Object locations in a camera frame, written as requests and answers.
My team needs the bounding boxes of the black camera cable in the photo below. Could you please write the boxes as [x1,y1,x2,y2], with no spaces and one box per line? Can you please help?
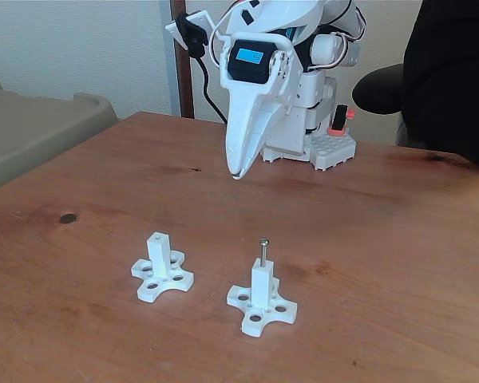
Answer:
[191,54,228,125]

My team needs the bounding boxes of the person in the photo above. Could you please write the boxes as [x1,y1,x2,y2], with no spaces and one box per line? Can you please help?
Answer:
[401,0,479,173]

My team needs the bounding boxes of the brown wooden post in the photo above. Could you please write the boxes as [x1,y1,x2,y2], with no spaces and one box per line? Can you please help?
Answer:
[169,0,196,119]

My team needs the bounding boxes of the orange and black clamp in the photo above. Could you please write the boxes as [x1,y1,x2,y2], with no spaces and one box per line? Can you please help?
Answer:
[327,104,356,137]

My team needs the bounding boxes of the beige plastic bin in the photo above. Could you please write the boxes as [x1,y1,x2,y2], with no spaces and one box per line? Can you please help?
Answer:
[0,77,120,195]

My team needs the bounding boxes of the black oval camera box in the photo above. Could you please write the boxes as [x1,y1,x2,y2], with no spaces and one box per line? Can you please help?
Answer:
[175,11,208,59]

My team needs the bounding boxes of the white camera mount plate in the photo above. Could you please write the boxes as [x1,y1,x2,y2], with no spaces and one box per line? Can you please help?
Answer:
[165,10,215,45]

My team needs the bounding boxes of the black chair armrest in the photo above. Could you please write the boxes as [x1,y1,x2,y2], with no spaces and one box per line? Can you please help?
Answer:
[351,63,406,116]

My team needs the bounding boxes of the white cross-base post stand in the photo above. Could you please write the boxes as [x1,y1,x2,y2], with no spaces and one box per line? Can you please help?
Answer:
[226,257,299,338]
[130,231,196,303]

